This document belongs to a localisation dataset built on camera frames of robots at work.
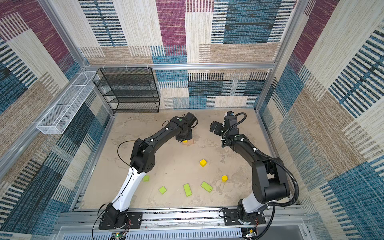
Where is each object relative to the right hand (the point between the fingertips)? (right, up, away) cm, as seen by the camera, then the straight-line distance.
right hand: (217, 127), depth 92 cm
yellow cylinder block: (+3, -28, -8) cm, 29 cm away
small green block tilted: (-31, -34, -10) cm, 47 cm away
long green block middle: (-17, -34, -9) cm, 39 cm away
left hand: (-18, -6, +8) cm, 20 cm away
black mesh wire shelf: (-61, +27, +17) cm, 69 cm away
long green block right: (-8, -32, -8) cm, 34 cm away
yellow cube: (-9, -21, -1) cm, 23 cm away
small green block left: (-35, -21, -26) cm, 48 cm away
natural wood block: (-17, -10, +9) cm, 22 cm away
